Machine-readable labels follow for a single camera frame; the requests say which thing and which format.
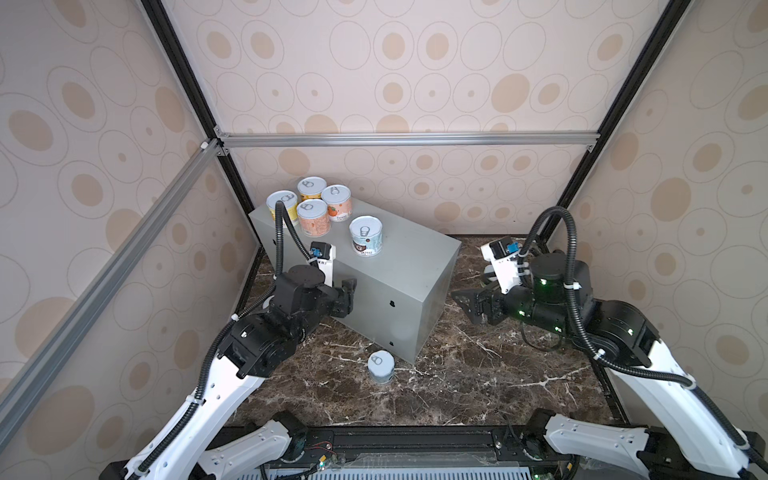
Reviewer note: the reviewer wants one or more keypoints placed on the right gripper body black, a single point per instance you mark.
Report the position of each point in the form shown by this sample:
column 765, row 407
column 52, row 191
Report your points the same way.
column 518, row 305

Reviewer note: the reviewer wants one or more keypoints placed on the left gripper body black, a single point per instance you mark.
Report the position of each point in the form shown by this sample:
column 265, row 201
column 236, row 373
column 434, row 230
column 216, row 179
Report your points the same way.
column 336, row 298

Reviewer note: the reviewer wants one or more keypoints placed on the blue label can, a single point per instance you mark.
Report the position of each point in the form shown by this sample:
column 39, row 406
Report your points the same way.
column 366, row 235
column 381, row 366

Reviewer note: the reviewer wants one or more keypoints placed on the pink label can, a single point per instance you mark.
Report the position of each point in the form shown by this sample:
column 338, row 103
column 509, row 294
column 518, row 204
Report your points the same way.
column 339, row 202
column 313, row 217

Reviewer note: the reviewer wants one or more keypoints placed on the tall yellow label can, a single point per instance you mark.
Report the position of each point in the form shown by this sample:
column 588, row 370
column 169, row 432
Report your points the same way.
column 289, row 201

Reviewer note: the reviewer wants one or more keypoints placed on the small yellow label can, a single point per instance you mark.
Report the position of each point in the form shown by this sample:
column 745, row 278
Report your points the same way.
column 311, row 187

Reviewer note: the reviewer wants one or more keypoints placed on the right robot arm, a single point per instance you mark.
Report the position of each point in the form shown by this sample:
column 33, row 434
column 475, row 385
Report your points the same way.
column 542, row 283

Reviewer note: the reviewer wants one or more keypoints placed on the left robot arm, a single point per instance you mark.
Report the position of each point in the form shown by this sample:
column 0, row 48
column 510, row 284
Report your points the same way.
column 242, row 357

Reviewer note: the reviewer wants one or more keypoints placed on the grey metal cabinet box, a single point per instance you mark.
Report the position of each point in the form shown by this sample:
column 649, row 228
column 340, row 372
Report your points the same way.
column 401, row 291

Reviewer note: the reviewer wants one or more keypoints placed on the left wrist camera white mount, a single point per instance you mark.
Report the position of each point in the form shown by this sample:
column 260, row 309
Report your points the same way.
column 324, row 255

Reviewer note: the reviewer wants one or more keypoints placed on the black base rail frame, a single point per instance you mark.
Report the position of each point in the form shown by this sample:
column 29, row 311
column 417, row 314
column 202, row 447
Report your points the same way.
column 414, row 450

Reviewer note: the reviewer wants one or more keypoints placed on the black right corner post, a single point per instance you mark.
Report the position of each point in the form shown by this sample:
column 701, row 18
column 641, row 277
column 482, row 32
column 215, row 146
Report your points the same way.
column 642, row 56

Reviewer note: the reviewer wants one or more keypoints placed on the black corner post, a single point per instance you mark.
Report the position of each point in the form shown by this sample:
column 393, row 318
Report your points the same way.
column 642, row 56
column 160, row 22

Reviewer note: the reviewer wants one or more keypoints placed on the horizontal aluminium back rail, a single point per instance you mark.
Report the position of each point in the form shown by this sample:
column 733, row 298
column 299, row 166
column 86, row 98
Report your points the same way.
column 440, row 139

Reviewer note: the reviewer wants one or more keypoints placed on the aluminium left side rail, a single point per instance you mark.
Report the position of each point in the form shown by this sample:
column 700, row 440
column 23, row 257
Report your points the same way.
column 39, row 372

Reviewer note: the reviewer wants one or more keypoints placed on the black left corner post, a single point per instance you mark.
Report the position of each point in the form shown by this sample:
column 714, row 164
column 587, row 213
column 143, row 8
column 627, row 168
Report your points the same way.
column 160, row 22

